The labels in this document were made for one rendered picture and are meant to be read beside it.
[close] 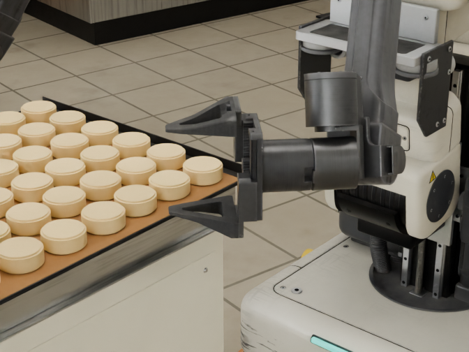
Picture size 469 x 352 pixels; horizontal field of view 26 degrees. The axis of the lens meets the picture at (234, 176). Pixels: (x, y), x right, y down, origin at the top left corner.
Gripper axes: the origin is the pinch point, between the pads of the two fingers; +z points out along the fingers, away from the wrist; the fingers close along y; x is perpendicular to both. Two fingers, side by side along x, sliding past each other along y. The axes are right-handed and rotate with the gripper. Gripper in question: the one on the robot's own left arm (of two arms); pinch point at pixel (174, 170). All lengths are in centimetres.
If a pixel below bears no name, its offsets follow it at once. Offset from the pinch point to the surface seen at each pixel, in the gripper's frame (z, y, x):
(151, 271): 3.1, 16.1, 6.1
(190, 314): -1.5, 25.1, 10.2
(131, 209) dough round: 5.0, 7.4, 5.6
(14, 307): 17.5, 12.2, -6.5
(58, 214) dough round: 13.5, 7.8, 6.0
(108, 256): 7.9, 11.9, 2.8
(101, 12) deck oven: 26, 87, 361
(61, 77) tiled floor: 42, 103, 318
